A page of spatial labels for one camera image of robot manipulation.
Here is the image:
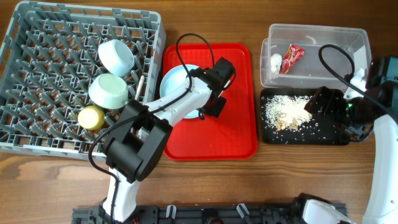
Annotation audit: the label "grey plastic dishwasher rack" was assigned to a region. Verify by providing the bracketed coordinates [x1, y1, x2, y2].
[1, 1, 166, 160]

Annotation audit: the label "white tissue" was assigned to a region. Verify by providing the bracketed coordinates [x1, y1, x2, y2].
[270, 54, 282, 74]

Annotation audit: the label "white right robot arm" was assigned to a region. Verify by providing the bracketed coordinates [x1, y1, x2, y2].
[305, 56, 397, 223]

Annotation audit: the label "black waste tray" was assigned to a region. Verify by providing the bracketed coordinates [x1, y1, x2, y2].
[261, 88, 350, 146]

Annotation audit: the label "light blue plate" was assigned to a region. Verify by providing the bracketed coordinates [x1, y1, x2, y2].
[159, 64, 199, 119]

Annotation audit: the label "light blue bowl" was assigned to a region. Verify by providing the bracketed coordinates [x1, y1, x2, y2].
[98, 40, 134, 77]

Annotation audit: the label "white plastic spoon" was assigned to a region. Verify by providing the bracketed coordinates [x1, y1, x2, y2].
[134, 75, 145, 101]

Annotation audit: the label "rice and nut scraps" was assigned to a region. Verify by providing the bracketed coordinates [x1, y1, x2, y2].
[262, 95, 313, 132]

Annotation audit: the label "red plastic tray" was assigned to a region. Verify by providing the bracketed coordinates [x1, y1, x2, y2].
[163, 43, 257, 161]

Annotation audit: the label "yellow plastic cup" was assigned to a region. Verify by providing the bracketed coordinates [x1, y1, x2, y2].
[78, 106, 104, 130]

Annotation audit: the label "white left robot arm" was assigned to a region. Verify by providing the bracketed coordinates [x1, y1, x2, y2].
[100, 57, 236, 223]

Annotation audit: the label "red snack wrapper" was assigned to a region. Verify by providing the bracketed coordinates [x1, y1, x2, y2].
[280, 44, 305, 75]

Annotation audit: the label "light green bowl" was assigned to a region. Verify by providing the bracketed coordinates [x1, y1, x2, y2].
[88, 73, 128, 110]

